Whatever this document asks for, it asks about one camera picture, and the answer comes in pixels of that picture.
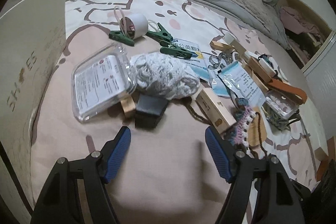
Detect cartoon printed bed sheet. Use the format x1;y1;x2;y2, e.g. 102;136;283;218
29;0;328;224

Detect pink cloth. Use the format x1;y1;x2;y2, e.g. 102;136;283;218
280;5;319;34

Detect brown leather strap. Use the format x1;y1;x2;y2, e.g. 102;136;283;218
268;77;307;105

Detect white plastic strap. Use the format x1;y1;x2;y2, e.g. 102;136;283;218
114;6;132;37

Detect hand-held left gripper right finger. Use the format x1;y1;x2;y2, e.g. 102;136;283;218
205;126;306;224

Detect white and blue printed sachet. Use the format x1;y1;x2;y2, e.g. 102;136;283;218
218;61;266;109

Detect small wooden block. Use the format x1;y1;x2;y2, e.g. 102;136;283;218
120;97;137;118

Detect dark grey block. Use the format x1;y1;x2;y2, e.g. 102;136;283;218
134;93;168;130

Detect green clothespin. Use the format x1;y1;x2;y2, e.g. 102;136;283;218
109;30;135;46
160;40;194;60
146;22;174;43

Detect light blue mask packet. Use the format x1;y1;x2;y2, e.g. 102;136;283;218
193;67;233;97

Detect blue and white medicine packet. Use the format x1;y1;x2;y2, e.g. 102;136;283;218
168;37;206;68

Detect long wooden stick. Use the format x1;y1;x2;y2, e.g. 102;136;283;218
241;63;269;93

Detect white crochet bundle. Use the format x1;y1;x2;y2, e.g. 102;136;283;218
129;52;201;101

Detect pink and blue crochet piece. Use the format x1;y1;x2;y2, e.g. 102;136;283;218
231;98;256;153

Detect round wooden board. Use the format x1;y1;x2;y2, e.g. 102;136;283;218
247;106;268;147

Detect small white plastic piece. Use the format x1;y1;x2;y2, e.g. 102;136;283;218
224;33;238;45

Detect long wooden box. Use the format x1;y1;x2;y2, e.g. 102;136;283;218
195;88;237;134

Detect olive knitted item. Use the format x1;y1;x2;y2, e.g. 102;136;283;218
265;106;298;131

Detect brown yarn cord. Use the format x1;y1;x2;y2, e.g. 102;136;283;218
184;98;269;161

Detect clear bead box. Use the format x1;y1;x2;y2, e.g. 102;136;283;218
265;90;300;118

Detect white furniture panel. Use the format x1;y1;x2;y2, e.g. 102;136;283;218
301;30;336;159

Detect clear plastic hooks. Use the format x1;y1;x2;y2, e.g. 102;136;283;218
208;53;227;71

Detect clear plastic box with label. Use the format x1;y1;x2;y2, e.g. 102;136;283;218
71;43;138;123

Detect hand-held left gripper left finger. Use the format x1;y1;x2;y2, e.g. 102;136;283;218
30;126;132;224

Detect white cardboard storage box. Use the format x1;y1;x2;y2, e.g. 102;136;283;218
0;0;68;224

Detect white tape roll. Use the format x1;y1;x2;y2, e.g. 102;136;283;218
119;13;149;39

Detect wooden block with white strip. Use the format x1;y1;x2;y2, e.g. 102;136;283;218
249;55;277;80

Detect wooden headboard shelf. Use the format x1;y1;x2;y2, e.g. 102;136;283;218
276;0;336;75

